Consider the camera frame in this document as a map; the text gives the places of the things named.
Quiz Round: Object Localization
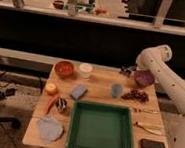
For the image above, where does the black handled brush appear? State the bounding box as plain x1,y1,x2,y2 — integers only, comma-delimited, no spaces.
119,67,133,77

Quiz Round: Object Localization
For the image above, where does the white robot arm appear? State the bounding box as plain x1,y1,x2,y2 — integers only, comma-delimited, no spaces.
134,44,185,148

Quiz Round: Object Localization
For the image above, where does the purple bowl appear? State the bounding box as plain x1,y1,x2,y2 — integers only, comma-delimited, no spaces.
134,70,155,87

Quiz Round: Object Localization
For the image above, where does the distant red bowl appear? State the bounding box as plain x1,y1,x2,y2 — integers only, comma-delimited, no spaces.
53,0,64,10

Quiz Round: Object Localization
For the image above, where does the bunch of dark grapes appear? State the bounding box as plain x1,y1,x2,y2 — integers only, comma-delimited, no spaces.
122,89,149,103

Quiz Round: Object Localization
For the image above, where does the small fork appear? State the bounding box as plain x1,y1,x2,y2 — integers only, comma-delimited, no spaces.
133,108,158,114

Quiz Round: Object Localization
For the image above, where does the white cup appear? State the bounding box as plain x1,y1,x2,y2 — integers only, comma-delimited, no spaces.
79,63,93,79

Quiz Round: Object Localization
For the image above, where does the blue sponge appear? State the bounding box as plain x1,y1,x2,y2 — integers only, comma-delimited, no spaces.
70,84,87,100

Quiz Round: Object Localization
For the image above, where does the green plastic tray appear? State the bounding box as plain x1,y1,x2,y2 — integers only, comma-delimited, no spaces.
65,101,134,148

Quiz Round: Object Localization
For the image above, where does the distant green object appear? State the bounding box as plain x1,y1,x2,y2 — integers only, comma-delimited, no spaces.
76,3,94,13

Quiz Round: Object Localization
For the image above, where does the yellow round fruit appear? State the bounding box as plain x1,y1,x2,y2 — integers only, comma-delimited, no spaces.
45,83,57,95

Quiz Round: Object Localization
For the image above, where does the red chili pepper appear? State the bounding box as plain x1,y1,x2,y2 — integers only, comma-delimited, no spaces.
45,95,59,115

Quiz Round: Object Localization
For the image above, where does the wooden table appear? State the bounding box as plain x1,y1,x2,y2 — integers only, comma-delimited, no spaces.
22,67,169,148

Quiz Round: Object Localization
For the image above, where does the grey folded cloth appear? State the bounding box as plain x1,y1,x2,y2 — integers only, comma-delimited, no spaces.
36,116,64,144

